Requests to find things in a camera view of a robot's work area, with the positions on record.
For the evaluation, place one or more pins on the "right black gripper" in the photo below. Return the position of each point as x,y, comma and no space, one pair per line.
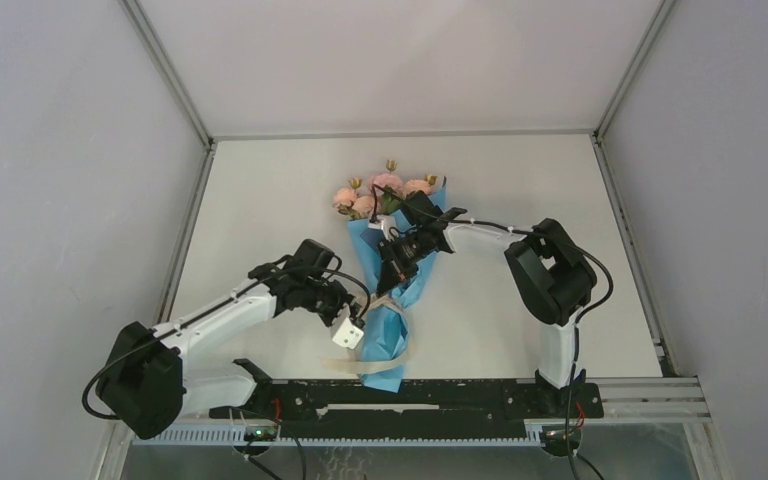
394,270

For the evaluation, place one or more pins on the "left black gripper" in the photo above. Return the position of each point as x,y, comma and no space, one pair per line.
346,301

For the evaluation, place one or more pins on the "pink fake flower bunch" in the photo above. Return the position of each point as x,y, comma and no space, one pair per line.
381,193

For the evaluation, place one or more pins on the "blue wrapping paper sheet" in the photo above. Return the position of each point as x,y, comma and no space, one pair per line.
365,244

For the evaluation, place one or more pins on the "cream lace ribbon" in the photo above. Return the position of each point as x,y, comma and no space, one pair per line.
385,346

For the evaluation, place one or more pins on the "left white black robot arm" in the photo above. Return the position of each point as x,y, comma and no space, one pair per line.
154,376

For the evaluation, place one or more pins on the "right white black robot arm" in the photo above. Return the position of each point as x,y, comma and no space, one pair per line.
553,275

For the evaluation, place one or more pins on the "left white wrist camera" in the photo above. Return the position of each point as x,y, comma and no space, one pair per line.
345,333

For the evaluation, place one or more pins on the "white cable duct strip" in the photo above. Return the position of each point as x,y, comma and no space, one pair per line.
240,435

